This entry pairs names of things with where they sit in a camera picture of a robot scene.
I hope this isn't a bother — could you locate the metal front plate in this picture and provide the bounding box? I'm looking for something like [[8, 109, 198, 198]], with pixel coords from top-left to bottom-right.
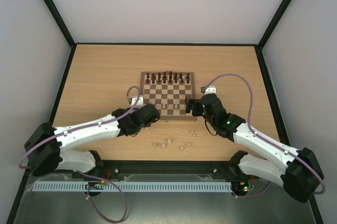
[[14, 179, 314, 223]]

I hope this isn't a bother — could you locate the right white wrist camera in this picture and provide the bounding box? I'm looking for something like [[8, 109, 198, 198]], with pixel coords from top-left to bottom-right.
[[201, 85, 216, 95]]

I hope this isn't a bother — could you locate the purple cable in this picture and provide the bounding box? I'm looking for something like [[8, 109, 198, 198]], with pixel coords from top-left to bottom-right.
[[206, 73, 326, 199], [18, 86, 128, 221]]

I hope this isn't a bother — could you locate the black aluminium mounting rail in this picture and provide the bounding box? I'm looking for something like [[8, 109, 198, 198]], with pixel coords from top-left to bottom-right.
[[97, 160, 237, 181]]

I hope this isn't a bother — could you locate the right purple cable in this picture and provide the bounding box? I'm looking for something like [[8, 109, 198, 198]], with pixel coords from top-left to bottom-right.
[[206, 73, 326, 199]]

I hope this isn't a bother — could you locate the black enclosure frame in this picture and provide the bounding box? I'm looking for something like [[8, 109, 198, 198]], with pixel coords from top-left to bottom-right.
[[0, 0, 337, 224]]

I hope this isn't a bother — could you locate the light blue slotted cable duct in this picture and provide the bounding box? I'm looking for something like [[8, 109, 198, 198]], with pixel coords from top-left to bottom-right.
[[32, 181, 232, 192]]

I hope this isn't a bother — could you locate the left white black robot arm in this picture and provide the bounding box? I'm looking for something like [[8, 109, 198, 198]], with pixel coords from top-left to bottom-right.
[[24, 104, 160, 176]]

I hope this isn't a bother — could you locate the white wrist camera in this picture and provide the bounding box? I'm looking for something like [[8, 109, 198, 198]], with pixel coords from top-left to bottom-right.
[[201, 85, 216, 95], [131, 95, 144, 109]]

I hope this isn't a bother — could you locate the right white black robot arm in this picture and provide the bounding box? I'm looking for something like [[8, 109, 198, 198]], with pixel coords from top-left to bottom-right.
[[185, 93, 324, 203]]

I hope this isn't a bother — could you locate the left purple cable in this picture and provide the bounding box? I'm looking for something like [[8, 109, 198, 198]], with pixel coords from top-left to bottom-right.
[[18, 86, 128, 221]]

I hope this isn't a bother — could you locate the wooden chess board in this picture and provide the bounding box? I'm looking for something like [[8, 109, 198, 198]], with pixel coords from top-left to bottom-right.
[[140, 71, 197, 121]]

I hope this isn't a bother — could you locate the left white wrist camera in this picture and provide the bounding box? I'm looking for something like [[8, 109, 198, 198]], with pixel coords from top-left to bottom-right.
[[131, 95, 144, 109]]

